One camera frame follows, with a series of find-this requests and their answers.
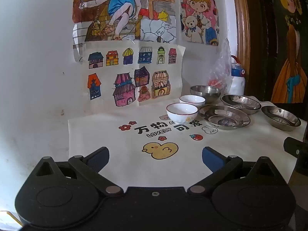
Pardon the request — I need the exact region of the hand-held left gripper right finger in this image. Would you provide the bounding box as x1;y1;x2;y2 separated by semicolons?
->
187;146;273;195

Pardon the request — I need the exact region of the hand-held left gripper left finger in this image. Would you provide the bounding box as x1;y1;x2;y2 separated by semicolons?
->
31;146;124;195

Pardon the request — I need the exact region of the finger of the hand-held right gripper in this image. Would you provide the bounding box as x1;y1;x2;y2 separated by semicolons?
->
283;137;308;160

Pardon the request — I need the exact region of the steel plate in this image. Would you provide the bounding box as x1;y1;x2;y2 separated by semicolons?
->
221;95;262;115
198;105;251;130
261;106;302;131

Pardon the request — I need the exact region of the white ceramic bowl red rim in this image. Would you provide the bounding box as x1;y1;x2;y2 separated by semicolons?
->
179;95;206;110
166;103;199;124

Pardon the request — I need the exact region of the steel bowl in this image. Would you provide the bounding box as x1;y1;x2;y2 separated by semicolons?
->
190;85;221;104

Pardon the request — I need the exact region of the woman in orange dress poster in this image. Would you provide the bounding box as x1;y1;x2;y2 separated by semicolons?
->
271;0;308;104

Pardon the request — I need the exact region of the orange mesh scrubber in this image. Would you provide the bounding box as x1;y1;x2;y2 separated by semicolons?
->
208;78;224;89

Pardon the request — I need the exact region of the white bottle with blue lid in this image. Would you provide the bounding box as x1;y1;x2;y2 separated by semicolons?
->
226;55;246;97

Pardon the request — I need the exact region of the colourful houses drawing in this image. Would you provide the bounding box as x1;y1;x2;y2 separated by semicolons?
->
82;40;186;109

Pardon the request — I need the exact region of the clear plastic bag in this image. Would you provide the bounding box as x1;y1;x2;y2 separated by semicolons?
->
208;37;233;94

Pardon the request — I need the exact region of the black door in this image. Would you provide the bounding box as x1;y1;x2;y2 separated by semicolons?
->
250;0;308;105

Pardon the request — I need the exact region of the child with teddy bear drawing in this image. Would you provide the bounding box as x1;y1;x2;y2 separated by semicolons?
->
180;0;220;47

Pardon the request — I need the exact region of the boy with fan drawing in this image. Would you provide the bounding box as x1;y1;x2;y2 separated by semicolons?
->
72;0;179;63

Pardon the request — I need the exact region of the wooden door frame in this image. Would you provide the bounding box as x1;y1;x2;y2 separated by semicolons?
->
230;0;252;98

